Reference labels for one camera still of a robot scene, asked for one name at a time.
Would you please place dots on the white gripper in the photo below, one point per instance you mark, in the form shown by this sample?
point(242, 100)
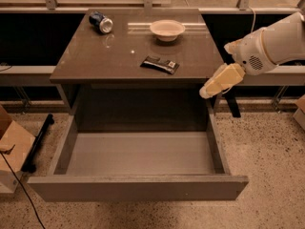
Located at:
point(252, 55)

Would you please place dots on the black rxbar chocolate wrapper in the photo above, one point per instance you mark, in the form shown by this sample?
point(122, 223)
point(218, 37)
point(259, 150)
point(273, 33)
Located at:
point(156, 63)

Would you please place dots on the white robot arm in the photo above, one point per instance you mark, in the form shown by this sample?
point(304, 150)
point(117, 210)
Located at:
point(289, 40)

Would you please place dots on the grey cabinet with glossy top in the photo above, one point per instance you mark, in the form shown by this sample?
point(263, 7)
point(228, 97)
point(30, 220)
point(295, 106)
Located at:
point(101, 79)

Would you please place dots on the open grey top drawer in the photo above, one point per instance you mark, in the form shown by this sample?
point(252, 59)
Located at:
point(139, 145)

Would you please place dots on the black table leg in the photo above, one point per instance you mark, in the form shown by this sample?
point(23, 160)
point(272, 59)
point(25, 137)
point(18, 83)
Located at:
point(231, 100)

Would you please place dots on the white paper bowl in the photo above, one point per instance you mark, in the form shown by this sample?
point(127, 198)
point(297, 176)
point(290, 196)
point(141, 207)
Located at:
point(167, 30)

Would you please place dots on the blue soda can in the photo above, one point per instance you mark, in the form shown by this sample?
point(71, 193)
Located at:
point(101, 22)

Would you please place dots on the black bar on floor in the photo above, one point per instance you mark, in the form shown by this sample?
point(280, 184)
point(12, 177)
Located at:
point(28, 165)

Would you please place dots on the cardboard box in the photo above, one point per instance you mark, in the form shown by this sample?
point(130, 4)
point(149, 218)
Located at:
point(15, 143)

